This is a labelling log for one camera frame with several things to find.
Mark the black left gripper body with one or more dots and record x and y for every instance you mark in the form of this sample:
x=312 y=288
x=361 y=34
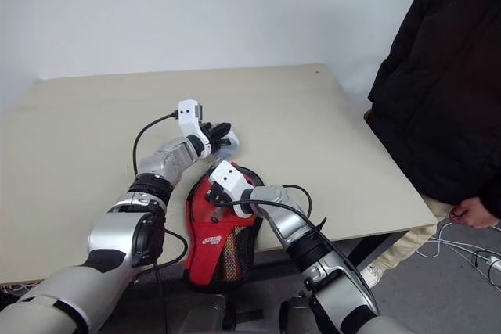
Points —
x=209 y=138

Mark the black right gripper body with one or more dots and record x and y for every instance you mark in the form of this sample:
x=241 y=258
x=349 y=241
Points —
x=224 y=200

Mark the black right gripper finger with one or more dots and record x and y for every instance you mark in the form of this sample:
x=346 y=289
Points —
x=216 y=216
x=212 y=194

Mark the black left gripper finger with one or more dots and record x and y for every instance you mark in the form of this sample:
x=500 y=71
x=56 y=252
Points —
x=224 y=141
x=221 y=128

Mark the red black mesh bag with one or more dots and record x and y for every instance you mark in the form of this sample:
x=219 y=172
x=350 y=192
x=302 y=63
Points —
x=211 y=240

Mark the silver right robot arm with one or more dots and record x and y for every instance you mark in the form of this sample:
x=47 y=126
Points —
x=289 y=216

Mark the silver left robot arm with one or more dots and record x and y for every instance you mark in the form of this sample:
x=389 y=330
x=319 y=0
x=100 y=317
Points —
x=117 y=228

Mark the bystander bare hand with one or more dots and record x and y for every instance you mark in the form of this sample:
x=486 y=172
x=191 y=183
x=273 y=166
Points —
x=471 y=212

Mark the dark grey rounded block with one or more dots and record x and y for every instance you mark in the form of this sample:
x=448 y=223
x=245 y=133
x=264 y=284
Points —
x=295 y=314
x=207 y=314

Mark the black table leg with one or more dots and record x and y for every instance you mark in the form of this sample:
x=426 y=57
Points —
x=375 y=248

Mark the bystander white shoe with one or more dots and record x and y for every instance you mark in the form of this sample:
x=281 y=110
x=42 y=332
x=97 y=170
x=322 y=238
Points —
x=370 y=274

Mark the bystander beige trousers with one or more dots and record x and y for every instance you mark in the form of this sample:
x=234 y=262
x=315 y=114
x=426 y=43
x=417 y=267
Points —
x=407 y=240

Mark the person in black jacket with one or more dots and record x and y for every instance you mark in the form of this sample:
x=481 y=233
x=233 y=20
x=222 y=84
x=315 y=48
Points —
x=442 y=95

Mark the white power strip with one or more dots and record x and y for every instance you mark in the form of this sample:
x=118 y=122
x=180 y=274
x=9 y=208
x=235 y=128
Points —
x=494 y=264

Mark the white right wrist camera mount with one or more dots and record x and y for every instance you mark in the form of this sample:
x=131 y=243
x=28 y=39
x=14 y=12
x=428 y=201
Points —
x=231 y=177

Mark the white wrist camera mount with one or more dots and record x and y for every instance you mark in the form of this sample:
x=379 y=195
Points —
x=231 y=177
x=188 y=111

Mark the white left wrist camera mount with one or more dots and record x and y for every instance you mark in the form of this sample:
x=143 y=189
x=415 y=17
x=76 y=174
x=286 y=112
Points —
x=188 y=111

